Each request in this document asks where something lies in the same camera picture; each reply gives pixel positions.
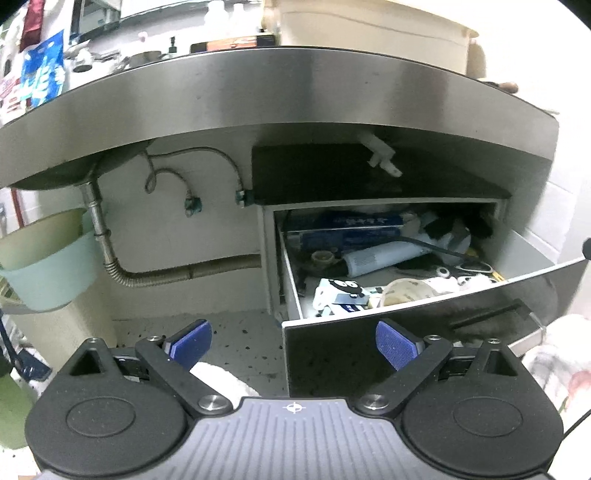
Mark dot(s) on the white plastic bracket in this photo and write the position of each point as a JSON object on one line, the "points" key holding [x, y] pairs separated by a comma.
{"points": [[382, 153]]}

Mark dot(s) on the stainless steel counter edge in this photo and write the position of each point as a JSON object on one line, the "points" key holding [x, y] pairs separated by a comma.
{"points": [[268, 86]]}

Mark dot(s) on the cream perforated laundry basket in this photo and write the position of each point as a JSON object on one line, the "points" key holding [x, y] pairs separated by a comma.
{"points": [[56, 334]]}

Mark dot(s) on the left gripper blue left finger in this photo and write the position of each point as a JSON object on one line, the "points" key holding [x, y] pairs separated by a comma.
{"points": [[187, 346]]}

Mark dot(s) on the large cream storage box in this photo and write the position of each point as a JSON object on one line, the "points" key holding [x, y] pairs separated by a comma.
{"points": [[382, 27]]}

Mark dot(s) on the black cabinet body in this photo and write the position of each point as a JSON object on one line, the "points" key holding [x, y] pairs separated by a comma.
{"points": [[333, 172]]}

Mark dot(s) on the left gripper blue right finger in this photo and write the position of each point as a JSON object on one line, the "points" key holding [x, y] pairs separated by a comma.
{"points": [[396, 344]]}

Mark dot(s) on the beige plastic basin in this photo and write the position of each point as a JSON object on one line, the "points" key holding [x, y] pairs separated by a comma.
{"points": [[40, 239]]}

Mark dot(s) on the blue toothpaste box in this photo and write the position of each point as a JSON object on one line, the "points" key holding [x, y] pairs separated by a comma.
{"points": [[343, 231]]}

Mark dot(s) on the mint green plastic basin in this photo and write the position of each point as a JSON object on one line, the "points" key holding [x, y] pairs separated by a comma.
{"points": [[59, 278]]}

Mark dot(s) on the black glossy drawer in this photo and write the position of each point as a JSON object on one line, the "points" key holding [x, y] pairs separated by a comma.
{"points": [[335, 356]]}

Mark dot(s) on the chrome drawer handle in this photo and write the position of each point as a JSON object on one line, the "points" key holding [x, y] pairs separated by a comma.
{"points": [[507, 322]]}

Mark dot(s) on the green plastic container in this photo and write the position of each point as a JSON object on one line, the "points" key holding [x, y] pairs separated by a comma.
{"points": [[15, 405]]}

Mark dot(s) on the white tube bottle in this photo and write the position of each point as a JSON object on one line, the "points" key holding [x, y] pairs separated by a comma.
{"points": [[362, 262]]}

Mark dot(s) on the white panda print packet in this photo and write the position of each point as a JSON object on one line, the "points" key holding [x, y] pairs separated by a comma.
{"points": [[334, 297]]}

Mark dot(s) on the blue printed plastic bag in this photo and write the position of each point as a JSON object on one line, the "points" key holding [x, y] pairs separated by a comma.
{"points": [[43, 72]]}

